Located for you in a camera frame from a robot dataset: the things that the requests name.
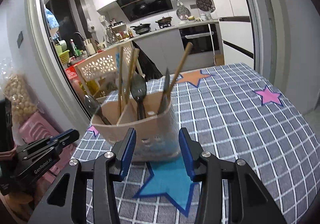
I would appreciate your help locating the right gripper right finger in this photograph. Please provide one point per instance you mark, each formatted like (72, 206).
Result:
(248, 199)

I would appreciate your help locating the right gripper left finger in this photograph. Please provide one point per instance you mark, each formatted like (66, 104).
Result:
(65, 199)

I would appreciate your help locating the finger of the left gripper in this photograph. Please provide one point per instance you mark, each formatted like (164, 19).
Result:
(36, 158)

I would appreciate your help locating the dark translucent spoon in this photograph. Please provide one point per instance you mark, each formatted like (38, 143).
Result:
(95, 108)
(164, 100)
(138, 92)

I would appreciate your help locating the blue patterned chopstick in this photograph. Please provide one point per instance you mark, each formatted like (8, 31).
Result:
(118, 61)

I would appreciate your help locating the pink plastic stool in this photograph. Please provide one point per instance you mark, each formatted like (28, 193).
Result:
(36, 127)

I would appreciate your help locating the bag of peanuts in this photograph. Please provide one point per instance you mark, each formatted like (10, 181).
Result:
(15, 89)

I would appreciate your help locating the grey checked tablecloth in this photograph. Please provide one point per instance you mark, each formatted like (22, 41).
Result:
(233, 112)

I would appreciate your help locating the red plastic basket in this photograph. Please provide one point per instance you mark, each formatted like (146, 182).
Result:
(71, 73)

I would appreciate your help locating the beige flower-pattern storage cart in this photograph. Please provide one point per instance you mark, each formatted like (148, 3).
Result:
(103, 64)

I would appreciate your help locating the beige plastic utensil holder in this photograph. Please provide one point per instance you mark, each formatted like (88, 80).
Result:
(156, 135)

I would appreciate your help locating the cardboard box on floor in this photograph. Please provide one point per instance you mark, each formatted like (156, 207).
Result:
(219, 59)

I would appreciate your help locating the built-in black oven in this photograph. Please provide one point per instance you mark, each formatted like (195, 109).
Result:
(203, 37)

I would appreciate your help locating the black wok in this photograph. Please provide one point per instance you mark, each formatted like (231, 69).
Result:
(142, 28)

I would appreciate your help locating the white refrigerator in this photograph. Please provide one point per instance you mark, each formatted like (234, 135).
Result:
(236, 31)

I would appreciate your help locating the black pot on stove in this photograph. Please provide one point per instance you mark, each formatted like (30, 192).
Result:
(164, 22)

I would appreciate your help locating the round black baking pan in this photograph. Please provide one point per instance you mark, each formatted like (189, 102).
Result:
(205, 5)

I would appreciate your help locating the black range hood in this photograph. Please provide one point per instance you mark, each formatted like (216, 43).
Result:
(136, 9)

